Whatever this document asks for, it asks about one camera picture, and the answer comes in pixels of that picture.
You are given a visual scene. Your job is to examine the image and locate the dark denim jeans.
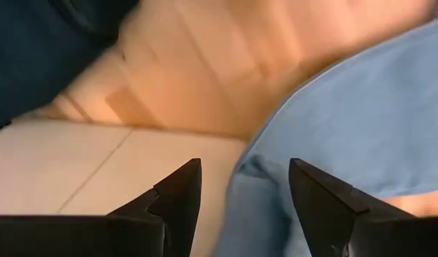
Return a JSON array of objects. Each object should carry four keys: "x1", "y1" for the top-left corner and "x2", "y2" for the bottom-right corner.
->
[{"x1": 0, "y1": 0, "x2": 140, "y2": 135}]

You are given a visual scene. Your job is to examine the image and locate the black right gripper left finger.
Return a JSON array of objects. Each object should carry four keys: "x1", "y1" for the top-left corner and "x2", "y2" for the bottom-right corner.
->
[{"x1": 0, "y1": 158, "x2": 203, "y2": 257}]

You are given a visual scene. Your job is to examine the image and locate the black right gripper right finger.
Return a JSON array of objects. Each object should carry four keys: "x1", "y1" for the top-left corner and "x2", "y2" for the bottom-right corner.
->
[{"x1": 288, "y1": 158, "x2": 438, "y2": 257}]

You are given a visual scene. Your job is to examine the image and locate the light blue garment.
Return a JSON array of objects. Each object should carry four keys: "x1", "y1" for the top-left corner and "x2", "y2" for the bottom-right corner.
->
[{"x1": 211, "y1": 16, "x2": 438, "y2": 257}]

